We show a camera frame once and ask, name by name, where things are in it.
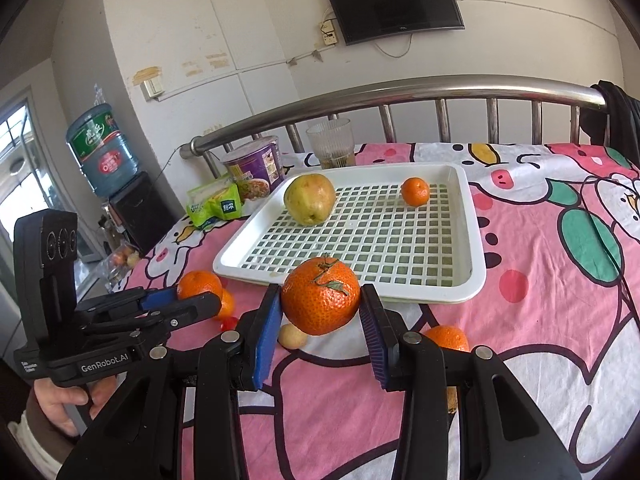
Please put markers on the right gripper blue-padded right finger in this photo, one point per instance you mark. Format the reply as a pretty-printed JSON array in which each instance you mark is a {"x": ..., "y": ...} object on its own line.
[{"x": 382, "y": 330}]

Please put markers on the large yellow pear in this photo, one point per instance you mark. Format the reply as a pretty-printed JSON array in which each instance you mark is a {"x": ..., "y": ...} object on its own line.
[{"x": 310, "y": 199}]

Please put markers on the wall mounted black television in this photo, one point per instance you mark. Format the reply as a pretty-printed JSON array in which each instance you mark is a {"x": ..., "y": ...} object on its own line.
[{"x": 365, "y": 20}]

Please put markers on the wall light switch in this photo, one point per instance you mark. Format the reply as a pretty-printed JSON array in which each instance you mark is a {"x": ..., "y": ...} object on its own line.
[{"x": 152, "y": 88}]

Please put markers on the person's left hand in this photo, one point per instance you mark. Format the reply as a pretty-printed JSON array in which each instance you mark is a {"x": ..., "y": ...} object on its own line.
[{"x": 53, "y": 399}]

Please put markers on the steel bed headboard rail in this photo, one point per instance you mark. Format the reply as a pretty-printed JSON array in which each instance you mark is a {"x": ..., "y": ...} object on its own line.
[{"x": 384, "y": 95}]

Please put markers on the clear ribbed plastic cup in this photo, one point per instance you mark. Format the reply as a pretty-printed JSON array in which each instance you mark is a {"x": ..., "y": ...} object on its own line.
[{"x": 333, "y": 143}]

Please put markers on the bag of fruit on floor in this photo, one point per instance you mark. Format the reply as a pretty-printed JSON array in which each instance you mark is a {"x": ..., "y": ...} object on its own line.
[{"x": 120, "y": 261}]

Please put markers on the black jacket on rail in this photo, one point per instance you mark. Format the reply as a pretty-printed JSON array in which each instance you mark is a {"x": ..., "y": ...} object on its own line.
[{"x": 621, "y": 119}]

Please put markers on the red cherry tomato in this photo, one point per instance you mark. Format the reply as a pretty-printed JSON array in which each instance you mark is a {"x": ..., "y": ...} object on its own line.
[{"x": 228, "y": 323}]

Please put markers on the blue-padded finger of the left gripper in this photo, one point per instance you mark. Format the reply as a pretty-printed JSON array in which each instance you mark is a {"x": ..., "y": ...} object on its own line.
[{"x": 155, "y": 299}]

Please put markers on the purple instant noodle cup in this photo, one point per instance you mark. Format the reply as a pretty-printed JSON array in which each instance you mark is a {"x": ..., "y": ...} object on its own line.
[{"x": 255, "y": 167}]

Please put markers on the brown longan fruit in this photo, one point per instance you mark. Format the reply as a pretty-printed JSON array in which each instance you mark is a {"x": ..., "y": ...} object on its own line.
[{"x": 292, "y": 338}]

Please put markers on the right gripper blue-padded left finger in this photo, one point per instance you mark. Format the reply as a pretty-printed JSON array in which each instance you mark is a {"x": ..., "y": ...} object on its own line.
[{"x": 259, "y": 331}]

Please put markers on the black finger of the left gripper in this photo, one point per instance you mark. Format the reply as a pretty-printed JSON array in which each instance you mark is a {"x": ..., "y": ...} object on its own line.
[{"x": 184, "y": 312}]

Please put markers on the medium orange tangerine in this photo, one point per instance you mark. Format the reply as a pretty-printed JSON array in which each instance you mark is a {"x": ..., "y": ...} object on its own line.
[{"x": 320, "y": 296}]

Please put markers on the blue water dispenser bottle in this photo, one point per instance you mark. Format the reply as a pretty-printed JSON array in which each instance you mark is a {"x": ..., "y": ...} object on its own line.
[{"x": 102, "y": 151}]

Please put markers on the black water dispenser cabinet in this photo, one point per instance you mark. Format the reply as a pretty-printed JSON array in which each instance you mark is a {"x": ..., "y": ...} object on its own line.
[{"x": 142, "y": 212}]

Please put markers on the pink cartoon bed sheet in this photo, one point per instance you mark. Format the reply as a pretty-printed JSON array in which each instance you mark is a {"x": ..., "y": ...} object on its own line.
[{"x": 560, "y": 305}]

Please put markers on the large orange tangerine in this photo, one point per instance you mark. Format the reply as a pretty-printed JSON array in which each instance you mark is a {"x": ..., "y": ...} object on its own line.
[{"x": 415, "y": 192}]

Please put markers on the green snack packet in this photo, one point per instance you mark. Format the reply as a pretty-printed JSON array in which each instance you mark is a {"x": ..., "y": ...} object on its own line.
[{"x": 217, "y": 200}]

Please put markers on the orange tangerine under gripper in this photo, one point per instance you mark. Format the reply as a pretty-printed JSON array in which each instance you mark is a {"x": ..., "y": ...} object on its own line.
[{"x": 448, "y": 337}]

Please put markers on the small tangerine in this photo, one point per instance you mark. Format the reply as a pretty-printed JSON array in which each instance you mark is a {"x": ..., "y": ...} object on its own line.
[
  {"x": 227, "y": 305},
  {"x": 198, "y": 282}
]

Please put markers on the wall power socket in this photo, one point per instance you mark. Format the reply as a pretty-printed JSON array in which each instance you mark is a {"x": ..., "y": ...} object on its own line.
[{"x": 328, "y": 33}]

